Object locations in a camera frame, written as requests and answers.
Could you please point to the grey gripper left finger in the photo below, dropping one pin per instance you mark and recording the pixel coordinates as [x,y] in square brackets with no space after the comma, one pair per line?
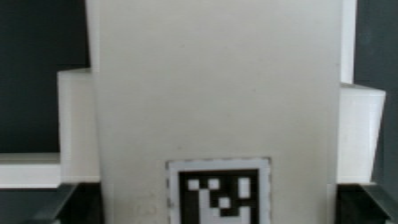
[73,207]

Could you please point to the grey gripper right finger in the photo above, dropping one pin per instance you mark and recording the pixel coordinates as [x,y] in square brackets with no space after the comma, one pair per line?
[364,205]

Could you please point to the white cabinet body box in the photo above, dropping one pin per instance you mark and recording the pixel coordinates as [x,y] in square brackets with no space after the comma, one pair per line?
[361,108]

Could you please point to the white cabinet top block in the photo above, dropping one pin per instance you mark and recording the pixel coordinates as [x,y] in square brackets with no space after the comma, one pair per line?
[217,91]

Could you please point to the white front rail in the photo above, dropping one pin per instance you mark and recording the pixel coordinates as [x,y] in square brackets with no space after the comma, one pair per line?
[28,170]

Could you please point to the white rail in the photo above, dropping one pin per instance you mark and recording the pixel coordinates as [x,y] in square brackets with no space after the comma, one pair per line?
[28,170]
[348,40]

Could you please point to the white right rail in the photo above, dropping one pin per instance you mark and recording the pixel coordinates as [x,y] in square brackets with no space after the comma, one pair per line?
[348,40]

